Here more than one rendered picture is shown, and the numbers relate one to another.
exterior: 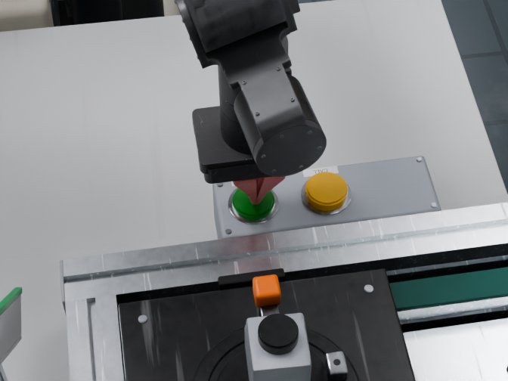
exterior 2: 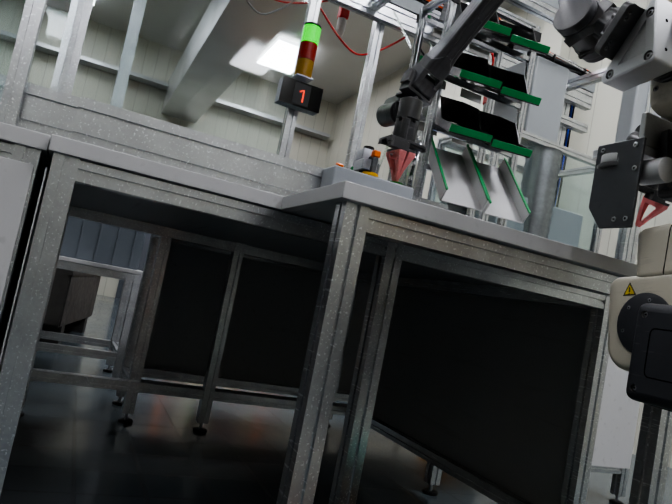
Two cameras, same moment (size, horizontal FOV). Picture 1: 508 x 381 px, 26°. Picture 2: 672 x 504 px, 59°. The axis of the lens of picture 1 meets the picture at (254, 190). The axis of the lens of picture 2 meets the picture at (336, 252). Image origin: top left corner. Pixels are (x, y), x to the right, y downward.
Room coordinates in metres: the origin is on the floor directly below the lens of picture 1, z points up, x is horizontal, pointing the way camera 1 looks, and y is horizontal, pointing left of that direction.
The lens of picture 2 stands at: (1.95, -0.47, 0.66)
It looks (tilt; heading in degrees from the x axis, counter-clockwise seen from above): 5 degrees up; 165
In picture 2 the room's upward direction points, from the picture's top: 11 degrees clockwise
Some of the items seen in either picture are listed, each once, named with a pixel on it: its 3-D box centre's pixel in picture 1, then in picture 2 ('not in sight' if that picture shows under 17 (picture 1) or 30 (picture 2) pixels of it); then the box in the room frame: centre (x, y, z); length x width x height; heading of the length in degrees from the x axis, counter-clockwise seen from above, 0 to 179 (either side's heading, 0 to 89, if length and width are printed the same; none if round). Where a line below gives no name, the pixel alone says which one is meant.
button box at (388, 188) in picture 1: (324, 212); (366, 190); (0.63, -0.07, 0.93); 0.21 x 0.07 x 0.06; 99
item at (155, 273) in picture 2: not in sight; (353, 350); (-1.01, 0.53, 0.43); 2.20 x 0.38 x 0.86; 99
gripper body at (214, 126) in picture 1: (253, 115); (404, 135); (0.62, 0.00, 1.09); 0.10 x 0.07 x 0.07; 99
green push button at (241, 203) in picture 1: (253, 205); not in sight; (0.62, 0.00, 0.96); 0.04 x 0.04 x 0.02
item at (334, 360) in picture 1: (336, 366); not in sight; (0.43, -0.07, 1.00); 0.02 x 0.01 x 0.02; 9
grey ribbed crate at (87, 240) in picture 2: not in sight; (80, 237); (-1.53, -0.95, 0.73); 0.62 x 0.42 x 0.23; 99
